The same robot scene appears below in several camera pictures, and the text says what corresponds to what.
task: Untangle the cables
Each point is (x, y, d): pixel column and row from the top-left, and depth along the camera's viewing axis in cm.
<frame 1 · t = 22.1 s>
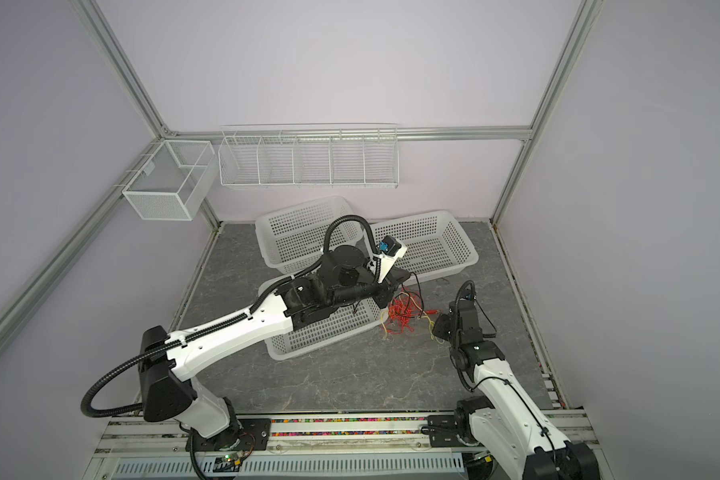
left hand: (407, 279, 66), fingers closed
right hand: (446, 319, 86), fingers closed
white basket back right: (434, 242, 117), on the table
white basket back left: (290, 239, 118), on the table

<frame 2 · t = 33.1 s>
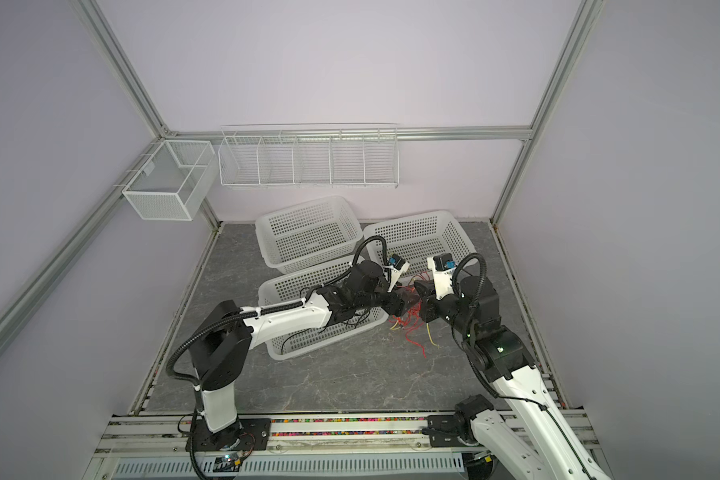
left hand: (411, 296, 81), fingers open
right hand: (418, 284, 70), fingers closed
the named things where they were.

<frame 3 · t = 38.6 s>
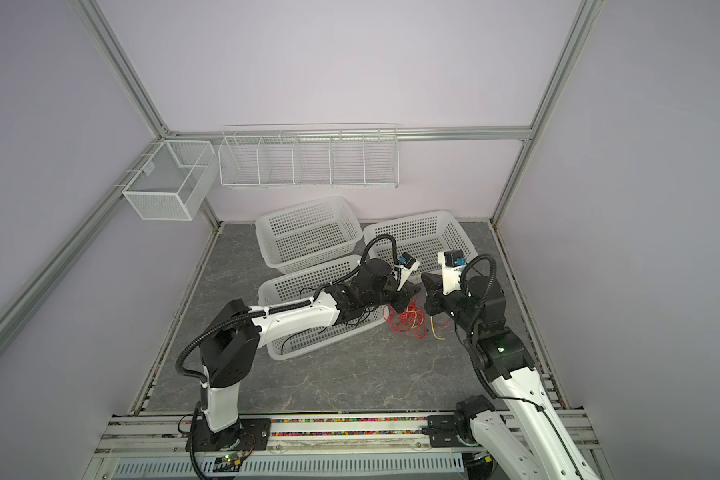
left hand: (420, 292, 80), fingers closed
right hand: (425, 277, 70), fingers closed
the named things where they were.

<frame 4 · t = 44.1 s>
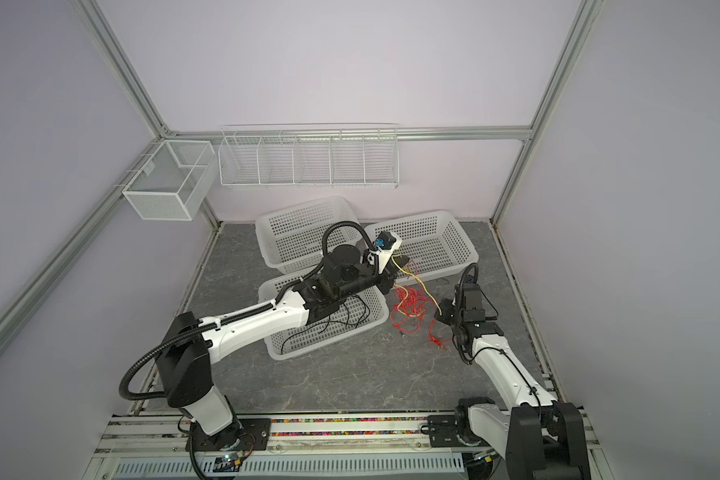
left hand: (407, 261, 71), fingers closed
right hand: (447, 307, 88), fingers closed
the named things where they were.

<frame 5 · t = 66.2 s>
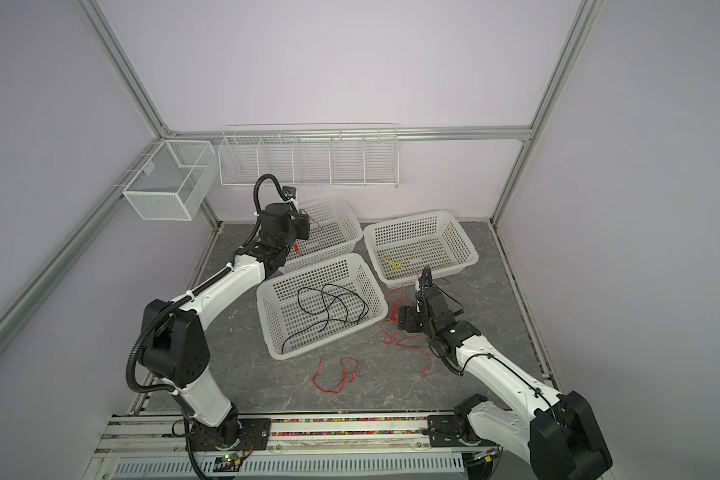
left hand: (301, 213, 87), fingers closed
right hand: (413, 311, 85), fingers open
the named things where they were.

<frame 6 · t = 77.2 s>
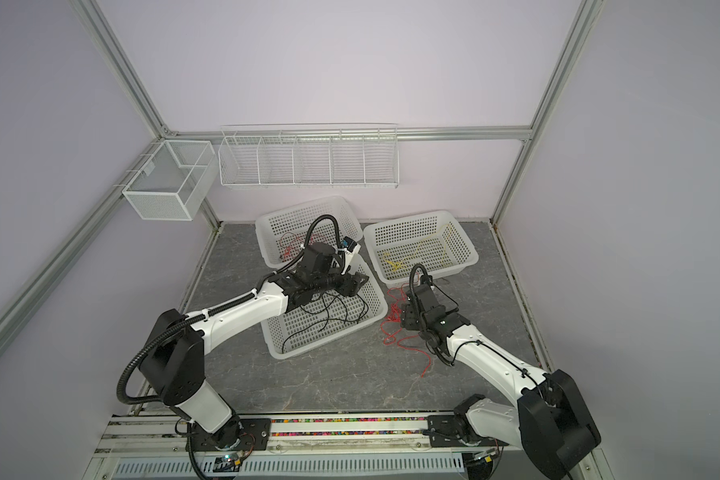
left hand: (358, 275, 84), fingers open
right hand: (418, 312, 87), fingers open
the named things where they were.

